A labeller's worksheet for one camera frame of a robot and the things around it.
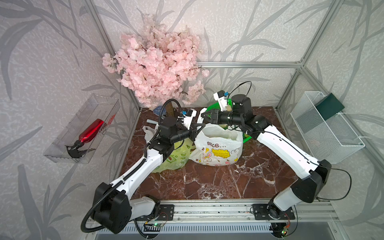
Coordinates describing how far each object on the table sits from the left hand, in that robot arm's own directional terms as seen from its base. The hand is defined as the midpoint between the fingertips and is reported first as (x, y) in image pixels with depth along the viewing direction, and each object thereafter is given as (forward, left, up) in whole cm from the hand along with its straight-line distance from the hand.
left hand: (204, 126), depth 72 cm
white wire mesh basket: (-11, -54, +5) cm, 55 cm away
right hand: (+2, +1, +7) cm, 7 cm away
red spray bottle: (-9, +50, +4) cm, 51 cm away
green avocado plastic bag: (-4, +15, -26) cm, 30 cm away
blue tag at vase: (+39, +37, -30) cm, 61 cm away
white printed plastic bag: (-5, -7, -9) cm, 12 cm away
